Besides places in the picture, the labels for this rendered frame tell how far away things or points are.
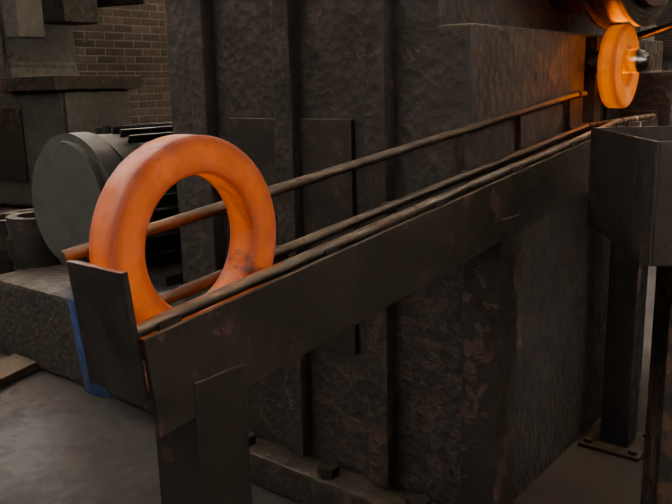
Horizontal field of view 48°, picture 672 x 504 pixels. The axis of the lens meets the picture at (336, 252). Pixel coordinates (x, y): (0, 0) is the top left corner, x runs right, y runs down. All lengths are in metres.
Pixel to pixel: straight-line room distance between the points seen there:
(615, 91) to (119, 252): 1.12
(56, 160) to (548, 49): 1.31
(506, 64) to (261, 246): 0.68
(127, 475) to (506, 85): 1.09
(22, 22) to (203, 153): 4.56
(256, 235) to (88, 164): 1.36
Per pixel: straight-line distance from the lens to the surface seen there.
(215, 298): 0.65
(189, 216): 0.73
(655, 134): 1.16
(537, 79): 1.39
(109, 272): 0.60
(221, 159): 0.67
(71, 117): 5.25
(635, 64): 1.56
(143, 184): 0.61
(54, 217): 2.21
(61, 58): 5.91
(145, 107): 8.27
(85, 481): 1.71
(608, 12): 1.52
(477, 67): 1.19
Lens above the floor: 0.79
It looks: 12 degrees down
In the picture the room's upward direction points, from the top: 1 degrees counter-clockwise
